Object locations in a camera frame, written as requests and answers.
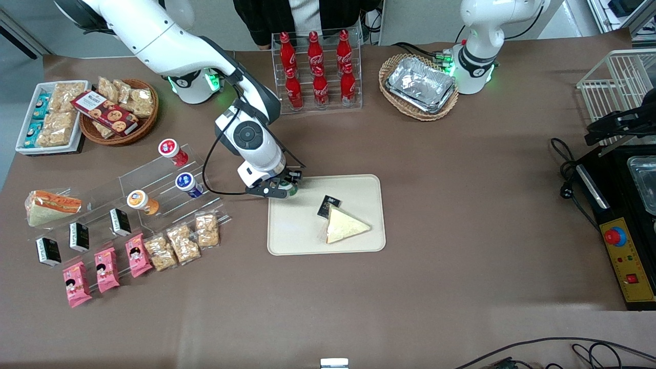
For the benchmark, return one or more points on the steel food tray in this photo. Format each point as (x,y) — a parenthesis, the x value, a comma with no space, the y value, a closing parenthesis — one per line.
(644,179)

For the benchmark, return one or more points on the small silver metal block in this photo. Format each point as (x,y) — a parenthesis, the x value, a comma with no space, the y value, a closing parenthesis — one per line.
(334,363)

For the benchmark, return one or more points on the pink snack packet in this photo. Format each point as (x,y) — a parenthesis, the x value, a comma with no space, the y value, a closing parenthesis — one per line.
(138,255)
(77,284)
(106,270)

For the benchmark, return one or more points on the grey metal frame shelf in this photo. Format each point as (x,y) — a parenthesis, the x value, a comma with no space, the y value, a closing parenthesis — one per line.
(599,15)

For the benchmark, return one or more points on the clear cracker snack bag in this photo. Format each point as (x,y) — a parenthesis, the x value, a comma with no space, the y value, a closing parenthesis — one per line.
(104,131)
(141,102)
(108,88)
(124,90)

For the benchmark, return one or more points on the aluminium foil container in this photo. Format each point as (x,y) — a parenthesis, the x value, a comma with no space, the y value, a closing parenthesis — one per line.
(420,84)

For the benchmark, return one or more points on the clear acrylic tiered stand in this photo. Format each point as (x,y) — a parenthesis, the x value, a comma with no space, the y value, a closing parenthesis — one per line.
(166,207)

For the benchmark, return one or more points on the black box gold print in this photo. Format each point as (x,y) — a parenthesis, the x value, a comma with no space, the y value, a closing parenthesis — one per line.
(328,206)

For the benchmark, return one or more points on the red cola bottle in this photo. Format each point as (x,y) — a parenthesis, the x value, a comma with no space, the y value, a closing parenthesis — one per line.
(314,50)
(287,51)
(344,47)
(321,89)
(348,84)
(294,91)

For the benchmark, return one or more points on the red cookie box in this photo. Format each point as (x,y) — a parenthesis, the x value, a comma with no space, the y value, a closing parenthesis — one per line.
(105,113)

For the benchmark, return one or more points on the grey arm base connector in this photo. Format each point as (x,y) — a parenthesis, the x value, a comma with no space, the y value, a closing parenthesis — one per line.
(445,56)
(218,77)

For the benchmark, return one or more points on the red gum bottle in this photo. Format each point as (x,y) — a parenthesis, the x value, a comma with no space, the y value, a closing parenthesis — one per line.
(173,152)

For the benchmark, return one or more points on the light woven wicker basket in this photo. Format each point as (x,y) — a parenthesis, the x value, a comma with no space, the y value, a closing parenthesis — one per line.
(392,66)

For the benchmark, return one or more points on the clear acrylic bottle rack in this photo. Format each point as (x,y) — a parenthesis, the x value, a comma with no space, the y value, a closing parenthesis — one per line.
(279,110)

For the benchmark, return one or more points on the person's right hand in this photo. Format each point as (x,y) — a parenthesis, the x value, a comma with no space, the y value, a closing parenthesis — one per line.
(264,46)

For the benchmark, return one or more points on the green gum bottle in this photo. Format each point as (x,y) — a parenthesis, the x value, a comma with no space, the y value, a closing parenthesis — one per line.
(292,191)

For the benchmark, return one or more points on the clear nut snack packet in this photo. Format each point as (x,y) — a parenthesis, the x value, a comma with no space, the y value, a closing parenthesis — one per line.
(183,244)
(207,230)
(160,252)

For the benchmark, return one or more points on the beige serving tray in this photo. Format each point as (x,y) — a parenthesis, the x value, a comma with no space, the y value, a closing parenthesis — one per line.
(297,225)

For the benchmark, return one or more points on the dark brown wicker basket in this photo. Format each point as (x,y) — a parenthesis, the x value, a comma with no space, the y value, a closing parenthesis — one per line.
(148,123)

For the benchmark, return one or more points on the large nut brittle pack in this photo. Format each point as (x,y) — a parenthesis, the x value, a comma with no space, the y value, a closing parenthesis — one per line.
(56,129)
(66,97)

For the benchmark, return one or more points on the wrapped white triangle sandwich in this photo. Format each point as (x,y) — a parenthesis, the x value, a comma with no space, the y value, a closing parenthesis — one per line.
(346,228)

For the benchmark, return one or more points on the long flat silver bar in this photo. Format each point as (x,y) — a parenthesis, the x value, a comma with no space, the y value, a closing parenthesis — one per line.
(612,150)

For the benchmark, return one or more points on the white plastic bin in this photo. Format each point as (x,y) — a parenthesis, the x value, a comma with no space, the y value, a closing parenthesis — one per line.
(23,148)

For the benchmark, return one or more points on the blue gum bottle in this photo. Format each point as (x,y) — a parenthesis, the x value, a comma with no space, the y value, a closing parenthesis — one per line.
(188,185)

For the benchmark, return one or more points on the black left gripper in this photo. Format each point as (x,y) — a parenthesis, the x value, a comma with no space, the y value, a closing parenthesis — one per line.
(643,116)

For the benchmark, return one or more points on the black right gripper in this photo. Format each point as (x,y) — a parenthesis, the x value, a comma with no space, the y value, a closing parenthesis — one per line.
(286,179)

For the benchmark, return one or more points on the orange gum bottle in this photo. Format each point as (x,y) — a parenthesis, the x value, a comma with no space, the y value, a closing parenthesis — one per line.
(142,202)

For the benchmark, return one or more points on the brown table cover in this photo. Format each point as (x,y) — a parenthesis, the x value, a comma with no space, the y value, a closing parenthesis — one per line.
(461,205)

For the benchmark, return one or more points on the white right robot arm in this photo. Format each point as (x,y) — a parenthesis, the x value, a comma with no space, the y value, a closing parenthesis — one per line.
(154,36)

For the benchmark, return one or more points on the black box white label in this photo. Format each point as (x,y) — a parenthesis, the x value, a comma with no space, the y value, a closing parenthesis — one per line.
(79,237)
(48,251)
(120,222)

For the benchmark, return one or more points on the teal snack packet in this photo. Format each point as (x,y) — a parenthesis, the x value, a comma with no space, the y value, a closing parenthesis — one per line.
(33,134)
(42,106)

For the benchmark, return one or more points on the wrapped sandwich orange filling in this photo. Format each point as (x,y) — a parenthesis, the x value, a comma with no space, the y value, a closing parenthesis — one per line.
(51,207)

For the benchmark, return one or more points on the person in black jacket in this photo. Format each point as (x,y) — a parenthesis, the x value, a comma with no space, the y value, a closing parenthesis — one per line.
(266,15)

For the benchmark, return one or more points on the black tray sealing machine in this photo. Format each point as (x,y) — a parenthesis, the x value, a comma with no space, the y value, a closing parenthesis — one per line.
(605,205)

